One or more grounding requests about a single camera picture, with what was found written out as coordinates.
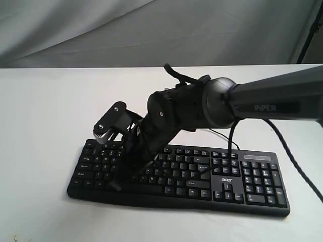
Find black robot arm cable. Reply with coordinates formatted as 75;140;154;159
163;63;323;200

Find black acer keyboard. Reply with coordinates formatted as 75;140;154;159
67;139;290;217

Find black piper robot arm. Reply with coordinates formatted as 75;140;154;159
110;65;322;190

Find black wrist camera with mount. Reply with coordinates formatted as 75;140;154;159
93;101;143;145

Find black USB cable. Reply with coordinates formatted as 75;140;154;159
163;87;240;151

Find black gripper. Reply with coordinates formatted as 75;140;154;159
109;118;182;191

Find black tripod stand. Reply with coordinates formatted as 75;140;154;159
296;1;322;64

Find grey backdrop cloth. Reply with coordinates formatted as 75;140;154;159
1;1;320;68

